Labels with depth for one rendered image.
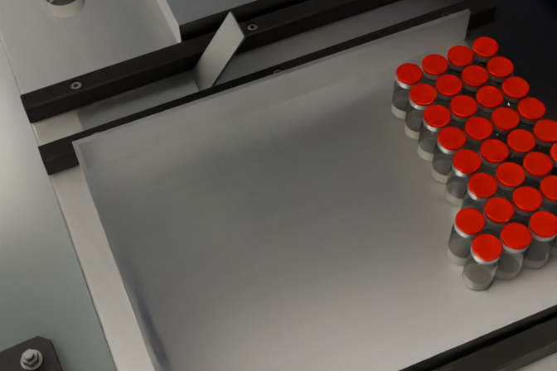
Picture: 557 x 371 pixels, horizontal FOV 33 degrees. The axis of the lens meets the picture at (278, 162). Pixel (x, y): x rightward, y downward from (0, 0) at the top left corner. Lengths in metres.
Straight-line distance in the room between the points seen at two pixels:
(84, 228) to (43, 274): 1.02
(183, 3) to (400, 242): 0.30
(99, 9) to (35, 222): 0.99
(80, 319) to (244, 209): 1.00
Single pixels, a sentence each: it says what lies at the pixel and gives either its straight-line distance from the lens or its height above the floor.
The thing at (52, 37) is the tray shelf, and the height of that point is 0.88.
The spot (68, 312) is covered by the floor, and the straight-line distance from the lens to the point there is 1.69.
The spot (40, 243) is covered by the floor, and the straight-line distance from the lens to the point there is 1.77.
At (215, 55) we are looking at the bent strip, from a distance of 0.76.
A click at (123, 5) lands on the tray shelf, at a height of 0.88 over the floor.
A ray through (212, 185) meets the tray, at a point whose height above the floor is 0.88.
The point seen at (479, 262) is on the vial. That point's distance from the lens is 0.65.
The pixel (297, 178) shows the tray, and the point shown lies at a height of 0.88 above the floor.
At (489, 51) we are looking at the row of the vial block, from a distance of 0.75.
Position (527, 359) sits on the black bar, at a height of 0.89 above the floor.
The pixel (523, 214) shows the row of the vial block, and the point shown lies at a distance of 0.67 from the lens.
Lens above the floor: 1.48
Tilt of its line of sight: 55 degrees down
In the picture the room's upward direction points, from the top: 2 degrees counter-clockwise
